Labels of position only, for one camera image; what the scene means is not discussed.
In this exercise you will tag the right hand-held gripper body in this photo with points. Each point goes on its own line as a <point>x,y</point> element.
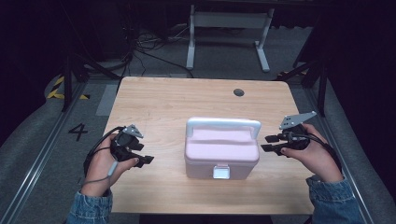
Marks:
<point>295,133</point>

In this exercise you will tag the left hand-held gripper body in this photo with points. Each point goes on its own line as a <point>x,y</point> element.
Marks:
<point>124,144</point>

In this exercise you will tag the pink lidded storage box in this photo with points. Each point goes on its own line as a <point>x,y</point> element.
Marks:
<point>221,149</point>

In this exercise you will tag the person's left hand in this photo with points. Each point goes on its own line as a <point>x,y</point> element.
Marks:
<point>101,166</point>

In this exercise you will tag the person's right hand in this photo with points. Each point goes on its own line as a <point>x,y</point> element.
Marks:
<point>317,157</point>

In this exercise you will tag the grey round table grommet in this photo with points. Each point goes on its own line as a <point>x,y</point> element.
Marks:
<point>238,92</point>

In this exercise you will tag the black tripod stand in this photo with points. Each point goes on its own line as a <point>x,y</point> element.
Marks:
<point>70,71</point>
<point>320,81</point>

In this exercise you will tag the yellow black floor tape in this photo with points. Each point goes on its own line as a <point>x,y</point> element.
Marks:
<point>57,90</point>

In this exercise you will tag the metal floor rail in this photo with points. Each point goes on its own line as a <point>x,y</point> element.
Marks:
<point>40,161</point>
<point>339,161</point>

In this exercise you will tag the white metal table frame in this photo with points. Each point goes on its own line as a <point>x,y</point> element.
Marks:
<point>230,20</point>

